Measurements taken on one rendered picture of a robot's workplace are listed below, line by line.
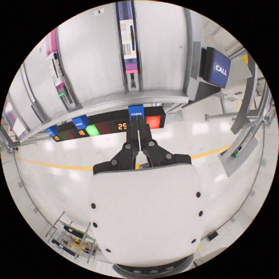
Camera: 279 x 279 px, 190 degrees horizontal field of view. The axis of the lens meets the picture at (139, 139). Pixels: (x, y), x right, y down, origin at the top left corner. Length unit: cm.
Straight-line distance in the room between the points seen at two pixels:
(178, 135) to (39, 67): 100
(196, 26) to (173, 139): 89
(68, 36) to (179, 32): 15
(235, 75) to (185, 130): 79
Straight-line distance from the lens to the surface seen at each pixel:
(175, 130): 93
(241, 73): 35
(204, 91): 21
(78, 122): 18
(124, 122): 19
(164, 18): 15
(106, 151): 93
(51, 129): 25
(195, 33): 15
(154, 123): 20
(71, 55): 15
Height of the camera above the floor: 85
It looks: 84 degrees down
